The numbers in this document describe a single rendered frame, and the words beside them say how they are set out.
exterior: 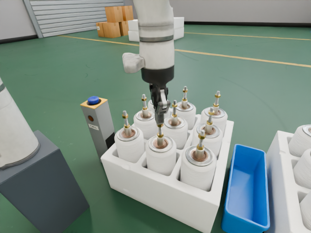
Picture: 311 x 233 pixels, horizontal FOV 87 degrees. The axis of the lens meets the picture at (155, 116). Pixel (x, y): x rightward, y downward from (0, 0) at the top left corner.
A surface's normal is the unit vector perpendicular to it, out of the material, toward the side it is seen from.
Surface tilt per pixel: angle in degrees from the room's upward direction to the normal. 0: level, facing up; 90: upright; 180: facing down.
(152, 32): 90
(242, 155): 90
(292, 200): 0
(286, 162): 0
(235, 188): 0
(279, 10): 90
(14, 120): 90
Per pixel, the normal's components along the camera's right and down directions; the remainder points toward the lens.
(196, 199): -0.44, 0.52
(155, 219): -0.04, -0.83
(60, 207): 0.79, 0.32
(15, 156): 0.63, 0.42
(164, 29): 0.43, 0.49
